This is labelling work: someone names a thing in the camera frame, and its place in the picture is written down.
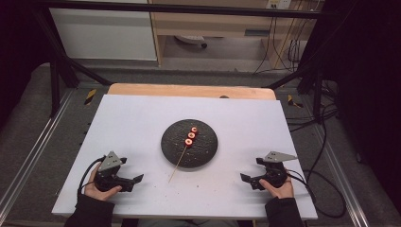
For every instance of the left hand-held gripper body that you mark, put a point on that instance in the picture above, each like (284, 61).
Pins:
(110, 161)

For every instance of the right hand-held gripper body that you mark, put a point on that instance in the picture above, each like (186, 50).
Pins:
(275, 173)

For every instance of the person's right hand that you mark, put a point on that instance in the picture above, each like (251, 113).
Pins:
(282, 191)

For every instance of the person's left hand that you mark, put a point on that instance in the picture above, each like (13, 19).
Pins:
(91, 189)

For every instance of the thin wooden skewer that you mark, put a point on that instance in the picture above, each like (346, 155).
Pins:
(177, 164)

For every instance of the black round plate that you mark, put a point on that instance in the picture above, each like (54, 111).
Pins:
(201, 151)

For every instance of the red sausage slice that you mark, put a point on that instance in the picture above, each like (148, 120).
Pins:
(191, 135)
(188, 142)
(194, 129)

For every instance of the yellow and black tape strip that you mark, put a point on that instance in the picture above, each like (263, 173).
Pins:
(90, 96)
(293, 101)

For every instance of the black metal stand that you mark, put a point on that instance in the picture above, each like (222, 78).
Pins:
(55, 88)
(317, 94)

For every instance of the wooden table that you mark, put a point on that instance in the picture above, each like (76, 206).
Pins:
(189, 90)

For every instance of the white cabinet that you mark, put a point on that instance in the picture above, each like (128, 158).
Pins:
(104, 34)

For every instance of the dark curtain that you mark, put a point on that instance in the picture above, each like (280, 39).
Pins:
(19, 47)
(365, 78)

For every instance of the white chair base with caster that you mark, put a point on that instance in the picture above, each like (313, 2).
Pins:
(190, 39)

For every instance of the light wooden desk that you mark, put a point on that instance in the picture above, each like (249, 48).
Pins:
(214, 23)

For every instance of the white power strip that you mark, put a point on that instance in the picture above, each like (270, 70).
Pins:
(279, 3)

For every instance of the black metal crossbar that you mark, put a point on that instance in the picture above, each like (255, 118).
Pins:
(189, 8)

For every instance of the aluminium floor rail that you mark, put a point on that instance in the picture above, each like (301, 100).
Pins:
(343, 179)
(34, 151)

